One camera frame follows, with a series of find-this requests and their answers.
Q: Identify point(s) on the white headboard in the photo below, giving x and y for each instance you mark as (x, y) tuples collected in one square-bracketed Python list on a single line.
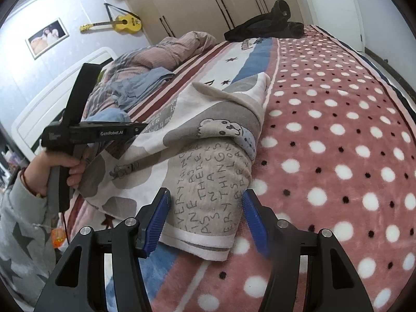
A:
[(49, 104)]

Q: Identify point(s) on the yellow guitar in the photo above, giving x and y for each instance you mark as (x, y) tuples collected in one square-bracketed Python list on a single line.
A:
[(128, 22)]

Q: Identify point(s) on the beige wooden wardrobe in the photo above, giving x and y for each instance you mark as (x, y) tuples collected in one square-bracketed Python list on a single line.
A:
[(211, 0)]

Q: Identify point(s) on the grey star sleeve forearm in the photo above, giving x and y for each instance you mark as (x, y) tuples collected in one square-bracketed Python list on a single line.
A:
[(27, 253)]

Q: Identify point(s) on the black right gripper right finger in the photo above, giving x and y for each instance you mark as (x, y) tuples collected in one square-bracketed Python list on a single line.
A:
[(262, 222)]

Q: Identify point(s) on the left hand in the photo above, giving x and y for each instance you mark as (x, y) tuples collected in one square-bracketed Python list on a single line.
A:
[(36, 175)]

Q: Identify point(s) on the black garment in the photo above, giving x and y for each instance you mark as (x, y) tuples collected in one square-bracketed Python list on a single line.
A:
[(274, 24)]

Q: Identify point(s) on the framed wall photo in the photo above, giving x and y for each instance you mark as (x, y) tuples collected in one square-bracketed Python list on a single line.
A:
[(46, 38)]

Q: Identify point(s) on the white door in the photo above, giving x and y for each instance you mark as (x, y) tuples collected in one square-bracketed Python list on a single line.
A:
[(340, 18)]

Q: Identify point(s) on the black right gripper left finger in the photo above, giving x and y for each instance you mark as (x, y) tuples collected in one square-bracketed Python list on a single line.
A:
[(152, 218)]

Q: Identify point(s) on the pink plaid duvet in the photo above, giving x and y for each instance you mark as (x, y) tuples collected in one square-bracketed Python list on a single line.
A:
[(170, 53)]

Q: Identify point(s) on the cream bear print pants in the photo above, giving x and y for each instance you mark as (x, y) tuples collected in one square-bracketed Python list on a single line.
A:
[(201, 146)]

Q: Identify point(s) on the blue grey garment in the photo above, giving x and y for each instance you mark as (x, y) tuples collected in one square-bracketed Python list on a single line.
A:
[(136, 87)]

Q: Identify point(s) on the red striped dotted bed blanket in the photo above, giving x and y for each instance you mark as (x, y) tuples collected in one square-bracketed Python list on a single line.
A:
[(337, 148)]

